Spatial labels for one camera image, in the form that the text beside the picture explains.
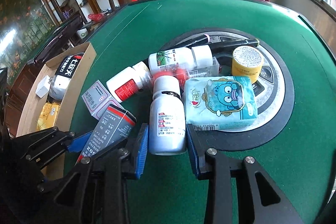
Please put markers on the black and white snack bag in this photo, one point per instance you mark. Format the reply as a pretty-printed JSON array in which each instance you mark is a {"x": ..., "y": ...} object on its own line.
[{"x": 63, "y": 76}]

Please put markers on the shallow cardboard box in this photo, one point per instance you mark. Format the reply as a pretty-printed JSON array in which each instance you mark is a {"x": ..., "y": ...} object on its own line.
[{"x": 46, "y": 147}]

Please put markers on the black marker pink cap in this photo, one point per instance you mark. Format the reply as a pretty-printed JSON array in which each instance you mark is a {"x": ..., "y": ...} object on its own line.
[{"x": 194, "y": 42}]

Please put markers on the blue cartoon tissue pack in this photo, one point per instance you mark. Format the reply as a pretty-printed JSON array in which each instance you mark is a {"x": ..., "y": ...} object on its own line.
[{"x": 220, "y": 103}]

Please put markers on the white bottle green label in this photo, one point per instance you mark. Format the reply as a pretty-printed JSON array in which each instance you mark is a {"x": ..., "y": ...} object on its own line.
[{"x": 186, "y": 58}]

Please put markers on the white power adapter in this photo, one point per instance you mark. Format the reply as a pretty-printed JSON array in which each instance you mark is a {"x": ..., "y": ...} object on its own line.
[{"x": 43, "y": 86}]

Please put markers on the round mahjong table centre panel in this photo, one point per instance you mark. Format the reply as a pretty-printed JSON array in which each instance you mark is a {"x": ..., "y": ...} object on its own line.
[{"x": 274, "y": 93}]

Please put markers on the white bottle red label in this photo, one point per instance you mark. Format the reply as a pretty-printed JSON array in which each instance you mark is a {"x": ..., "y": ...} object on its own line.
[{"x": 129, "y": 81}]

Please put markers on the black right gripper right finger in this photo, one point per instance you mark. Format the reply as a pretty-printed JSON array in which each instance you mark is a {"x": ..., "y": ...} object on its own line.
[{"x": 260, "y": 200}]

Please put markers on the yellow cheese cracker packet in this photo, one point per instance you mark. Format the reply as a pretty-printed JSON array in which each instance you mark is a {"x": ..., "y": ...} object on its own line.
[{"x": 48, "y": 116}]

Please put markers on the black pen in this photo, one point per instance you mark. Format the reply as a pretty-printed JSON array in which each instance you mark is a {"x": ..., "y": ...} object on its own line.
[{"x": 230, "y": 45}]

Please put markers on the yellow round tin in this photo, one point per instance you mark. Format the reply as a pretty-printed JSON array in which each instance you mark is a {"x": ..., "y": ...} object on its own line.
[{"x": 247, "y": 61}]

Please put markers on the grey red 502 glue box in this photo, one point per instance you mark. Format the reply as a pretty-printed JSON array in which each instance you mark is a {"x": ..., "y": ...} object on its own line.
[{"x": 114, "y": 125}]

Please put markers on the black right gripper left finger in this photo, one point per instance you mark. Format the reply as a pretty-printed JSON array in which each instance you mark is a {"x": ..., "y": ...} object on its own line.
[{"x": 94, "y": 190}]

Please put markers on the clear box with red stamps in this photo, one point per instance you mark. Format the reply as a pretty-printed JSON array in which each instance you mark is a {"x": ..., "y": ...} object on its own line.
[{"x": 182, "y": 74}]

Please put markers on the white medicine bottle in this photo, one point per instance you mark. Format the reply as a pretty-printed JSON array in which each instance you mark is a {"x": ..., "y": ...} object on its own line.
[{"x": 167, "y": 126}]

